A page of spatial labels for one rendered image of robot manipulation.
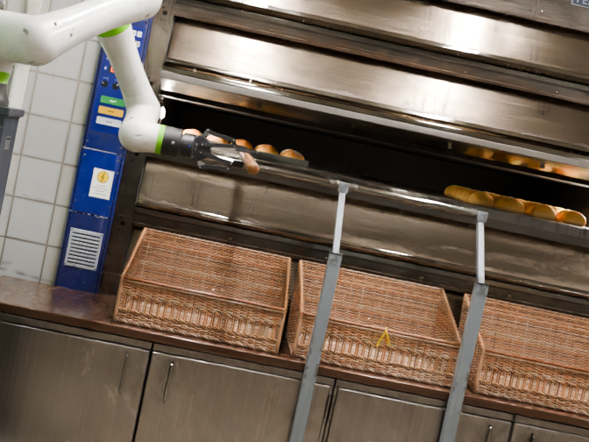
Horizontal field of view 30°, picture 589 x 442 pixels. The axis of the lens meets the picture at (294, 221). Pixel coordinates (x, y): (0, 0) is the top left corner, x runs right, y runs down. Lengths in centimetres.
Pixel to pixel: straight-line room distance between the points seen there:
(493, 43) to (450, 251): 78
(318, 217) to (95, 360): 102
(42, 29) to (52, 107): 121
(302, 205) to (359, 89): 47
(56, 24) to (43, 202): 128
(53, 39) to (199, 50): 121
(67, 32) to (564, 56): 199
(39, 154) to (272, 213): 87
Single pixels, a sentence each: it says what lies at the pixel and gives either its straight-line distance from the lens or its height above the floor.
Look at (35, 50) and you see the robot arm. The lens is 292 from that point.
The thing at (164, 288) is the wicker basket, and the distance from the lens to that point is 360.
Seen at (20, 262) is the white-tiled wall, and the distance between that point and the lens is 416.
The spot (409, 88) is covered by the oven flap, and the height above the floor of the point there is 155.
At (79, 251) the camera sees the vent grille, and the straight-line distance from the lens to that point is 408.
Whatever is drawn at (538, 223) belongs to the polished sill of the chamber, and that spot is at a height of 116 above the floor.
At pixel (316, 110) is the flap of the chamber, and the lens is 391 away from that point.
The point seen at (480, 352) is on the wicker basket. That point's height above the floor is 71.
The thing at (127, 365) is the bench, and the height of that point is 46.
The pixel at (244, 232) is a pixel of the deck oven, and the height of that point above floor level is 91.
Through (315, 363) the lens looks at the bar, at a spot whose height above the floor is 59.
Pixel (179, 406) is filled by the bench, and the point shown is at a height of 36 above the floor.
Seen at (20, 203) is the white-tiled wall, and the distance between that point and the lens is 414.
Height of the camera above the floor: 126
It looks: 4 degrees down
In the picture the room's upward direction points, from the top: 12 degrees clockwise
